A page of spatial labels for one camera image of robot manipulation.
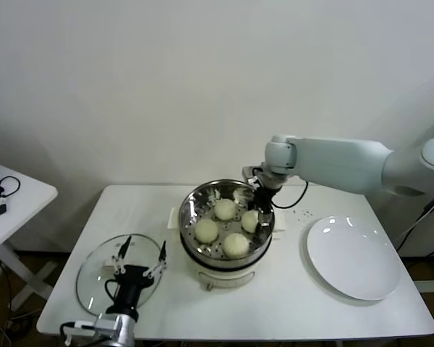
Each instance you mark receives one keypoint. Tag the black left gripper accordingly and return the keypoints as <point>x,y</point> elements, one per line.
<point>130,285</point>

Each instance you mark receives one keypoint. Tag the cream electric cooking pot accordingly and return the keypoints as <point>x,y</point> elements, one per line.
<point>224,280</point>

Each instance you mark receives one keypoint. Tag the glass pot lid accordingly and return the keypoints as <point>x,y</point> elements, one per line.
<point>90,282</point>

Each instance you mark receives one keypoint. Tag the small black adapter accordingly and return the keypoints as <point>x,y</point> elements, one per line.
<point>0,210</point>

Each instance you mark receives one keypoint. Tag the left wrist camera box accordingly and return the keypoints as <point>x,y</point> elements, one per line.
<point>106,322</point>

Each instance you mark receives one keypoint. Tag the white folding table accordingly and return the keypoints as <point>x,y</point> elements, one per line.
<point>21,209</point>

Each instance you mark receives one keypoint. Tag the white round plate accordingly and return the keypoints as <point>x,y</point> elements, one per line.
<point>347,256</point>

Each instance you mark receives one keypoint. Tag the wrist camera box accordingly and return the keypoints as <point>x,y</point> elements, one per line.
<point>106,322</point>
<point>251,173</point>

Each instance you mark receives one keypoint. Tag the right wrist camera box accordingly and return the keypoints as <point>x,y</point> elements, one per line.
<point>251,173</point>

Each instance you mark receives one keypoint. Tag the white steamed baozi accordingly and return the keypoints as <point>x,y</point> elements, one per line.
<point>235,246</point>
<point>206,231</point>
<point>249,221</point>
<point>225,209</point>

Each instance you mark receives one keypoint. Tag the dark crumb specks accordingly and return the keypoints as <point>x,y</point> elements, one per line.
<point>305,213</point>

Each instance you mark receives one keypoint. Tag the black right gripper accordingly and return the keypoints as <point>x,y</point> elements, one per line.
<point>264,199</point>

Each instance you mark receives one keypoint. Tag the stainless steel steamer basket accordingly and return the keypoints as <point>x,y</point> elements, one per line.
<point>188,217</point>

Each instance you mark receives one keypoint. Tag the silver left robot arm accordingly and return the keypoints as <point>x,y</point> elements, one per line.
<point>124,332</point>

